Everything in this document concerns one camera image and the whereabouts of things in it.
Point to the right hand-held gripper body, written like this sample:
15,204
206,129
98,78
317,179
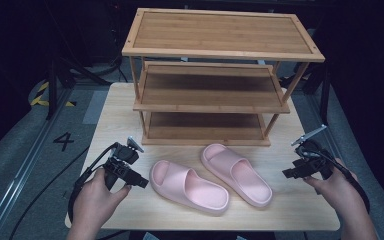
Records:
315,160

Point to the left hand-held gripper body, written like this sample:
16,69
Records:
123,156

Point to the pink slipper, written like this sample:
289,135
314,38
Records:
193,190
246,181

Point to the three-tier wooden shoe rack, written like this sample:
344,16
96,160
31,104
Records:
220,33

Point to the person's right hand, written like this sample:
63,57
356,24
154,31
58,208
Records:
340,186

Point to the person's left hand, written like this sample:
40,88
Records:
93,203

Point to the black tripod stand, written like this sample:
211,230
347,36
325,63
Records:
52,90

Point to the metal floor rail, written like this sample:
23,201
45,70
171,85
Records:
23,170

